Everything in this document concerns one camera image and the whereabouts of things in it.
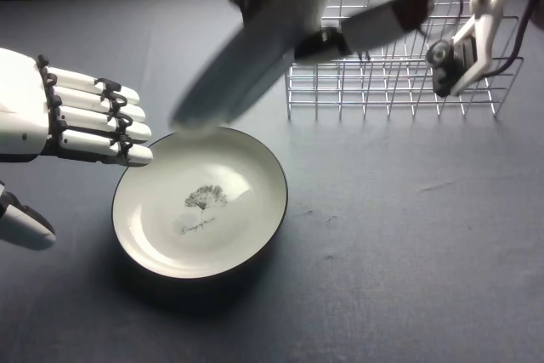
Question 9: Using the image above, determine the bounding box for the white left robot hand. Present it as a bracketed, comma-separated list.
[0, 48, 154, 252]

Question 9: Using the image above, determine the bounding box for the grey table cloth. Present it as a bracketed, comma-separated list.
[0, 0, 544, 363]

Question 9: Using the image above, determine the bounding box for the silver wire dish rack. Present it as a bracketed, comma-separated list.
[285, 0, 524, 121]

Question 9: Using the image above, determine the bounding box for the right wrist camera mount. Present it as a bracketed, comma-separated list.
[426, 0, 510, 99]

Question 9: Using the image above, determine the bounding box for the black camera cable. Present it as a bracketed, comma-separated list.
[492, 0, 537, 79]

